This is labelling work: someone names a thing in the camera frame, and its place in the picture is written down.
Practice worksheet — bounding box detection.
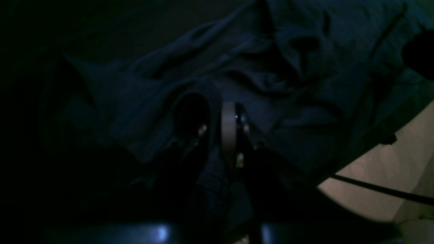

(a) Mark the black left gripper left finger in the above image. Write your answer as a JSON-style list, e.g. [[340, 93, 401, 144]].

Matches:
[[44, 94, 210, 244]]

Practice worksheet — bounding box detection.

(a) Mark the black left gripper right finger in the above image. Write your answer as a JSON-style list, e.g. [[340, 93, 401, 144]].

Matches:
[[220, 102, 400, 244]]

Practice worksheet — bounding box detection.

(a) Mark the dark grey T-shirt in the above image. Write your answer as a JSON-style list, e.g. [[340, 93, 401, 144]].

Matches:
[[44, 0, 434, 244]]

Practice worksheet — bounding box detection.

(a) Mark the black table cloth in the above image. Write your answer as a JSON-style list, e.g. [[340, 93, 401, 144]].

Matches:
[[0, 0, 258, 102]]

